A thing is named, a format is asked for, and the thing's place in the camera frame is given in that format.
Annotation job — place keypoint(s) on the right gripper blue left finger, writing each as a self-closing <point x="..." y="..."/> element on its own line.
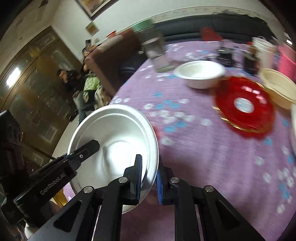
<point x="95" y="213"/>

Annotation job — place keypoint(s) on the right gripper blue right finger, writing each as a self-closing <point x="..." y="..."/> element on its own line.
<point x="201" y="213"/>

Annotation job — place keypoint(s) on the white plate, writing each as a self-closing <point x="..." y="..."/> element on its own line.
<point x="122" y="132"/>

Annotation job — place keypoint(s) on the red gold-rimmed plate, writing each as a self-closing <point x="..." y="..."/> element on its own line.
<point x="245" y="106"/>

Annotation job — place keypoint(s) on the purple floral tablecloth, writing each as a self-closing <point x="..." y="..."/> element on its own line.
<point x="256" y="176"/>

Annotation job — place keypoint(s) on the wooden cabinet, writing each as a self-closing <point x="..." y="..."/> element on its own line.
<point x="35" y="95"/>

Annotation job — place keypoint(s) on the seated man in dark jacket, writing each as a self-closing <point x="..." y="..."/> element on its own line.
<point x="70" y="82"/>

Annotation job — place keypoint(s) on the seated person green clothing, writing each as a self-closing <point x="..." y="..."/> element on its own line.
<point x="91" y="97"/>

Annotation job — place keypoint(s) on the brown armchair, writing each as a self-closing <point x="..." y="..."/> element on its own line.
<point x="116" y="60"/>

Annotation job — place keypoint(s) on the white bowl near edge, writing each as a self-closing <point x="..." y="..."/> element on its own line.
<point x="293" y="130"/>

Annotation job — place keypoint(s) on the cream plastic colander bowl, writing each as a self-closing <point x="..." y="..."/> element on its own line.
<point x="280" y="88"/>

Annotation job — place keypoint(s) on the dark glass jar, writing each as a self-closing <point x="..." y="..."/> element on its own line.
<point x="250" y="60"/>

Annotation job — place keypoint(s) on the clear bottle green lid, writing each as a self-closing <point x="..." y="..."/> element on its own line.
<point x="153" y="44"/>

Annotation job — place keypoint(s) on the pink sleeved thermos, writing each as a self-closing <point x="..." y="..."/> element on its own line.
<point x="287" y="61"/>

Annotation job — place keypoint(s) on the framed horse painting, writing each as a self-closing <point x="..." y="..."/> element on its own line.
<point x="93" y="8"/>

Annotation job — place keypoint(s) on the white plastic jar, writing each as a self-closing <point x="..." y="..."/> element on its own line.
<point x="265" y="52"/>

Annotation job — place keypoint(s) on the red plastic bag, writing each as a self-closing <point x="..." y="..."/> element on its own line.
<point x="208" y="34"/>

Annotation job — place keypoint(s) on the black leather sofa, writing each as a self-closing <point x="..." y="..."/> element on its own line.
<point x="237" y="28"/>

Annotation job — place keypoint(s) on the white bowl with handles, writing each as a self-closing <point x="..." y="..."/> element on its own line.
<point x="200" y="74"/>

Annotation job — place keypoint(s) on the small wall certificate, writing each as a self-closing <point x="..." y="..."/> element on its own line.
<point x="92" y="29"/>

